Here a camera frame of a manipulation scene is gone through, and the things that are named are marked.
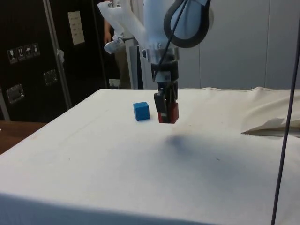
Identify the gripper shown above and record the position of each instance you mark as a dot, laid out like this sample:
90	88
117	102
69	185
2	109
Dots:
172	70

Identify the red cube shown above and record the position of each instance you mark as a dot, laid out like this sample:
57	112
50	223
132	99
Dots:
174	114

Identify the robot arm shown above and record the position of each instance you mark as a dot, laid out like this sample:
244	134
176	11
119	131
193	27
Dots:
154	23

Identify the blue cube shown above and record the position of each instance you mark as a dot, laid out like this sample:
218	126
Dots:
141	111

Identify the pale lockers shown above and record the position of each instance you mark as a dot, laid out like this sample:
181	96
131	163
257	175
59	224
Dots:
234	51

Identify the black cabinet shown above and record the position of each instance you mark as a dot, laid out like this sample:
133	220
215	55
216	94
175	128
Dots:
28	70

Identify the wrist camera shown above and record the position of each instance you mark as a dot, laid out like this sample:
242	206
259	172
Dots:
113	45

